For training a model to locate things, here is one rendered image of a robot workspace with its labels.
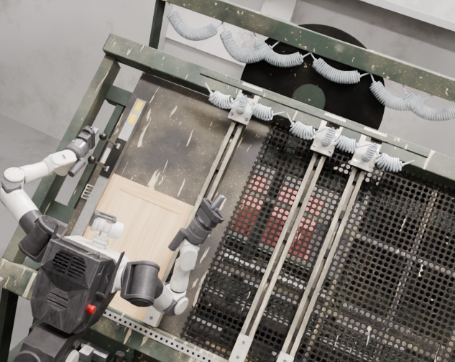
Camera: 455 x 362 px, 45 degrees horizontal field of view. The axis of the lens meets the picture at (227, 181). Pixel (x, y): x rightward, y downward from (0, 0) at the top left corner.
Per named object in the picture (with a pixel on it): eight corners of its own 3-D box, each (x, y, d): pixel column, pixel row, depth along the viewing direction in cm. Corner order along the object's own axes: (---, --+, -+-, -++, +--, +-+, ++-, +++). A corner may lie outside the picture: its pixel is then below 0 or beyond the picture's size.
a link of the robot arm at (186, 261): (199, 249, 213) (192, 276, 219) (195, 235, 220) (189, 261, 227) (182, 248, 211) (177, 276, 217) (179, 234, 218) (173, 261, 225)
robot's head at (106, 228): (116, 247, 209) (124, 225, 209) (90, 238, 205) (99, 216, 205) (113, 243, 215) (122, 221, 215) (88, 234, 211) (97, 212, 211)
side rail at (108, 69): (11, 259, 267) (1, 257, 257) (111, 63, 288) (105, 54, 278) (22, 264, 266) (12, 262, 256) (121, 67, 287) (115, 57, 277)
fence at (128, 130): (52, 279, 257) (48, 279, 254) (139, 100, 275) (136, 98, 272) (61, 284, 257) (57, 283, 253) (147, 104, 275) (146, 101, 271)
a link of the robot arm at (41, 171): (38, 172, 241) (-5, 186, 228) (40, 155, 234) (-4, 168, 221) (51, 189, 237) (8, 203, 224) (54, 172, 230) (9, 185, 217)
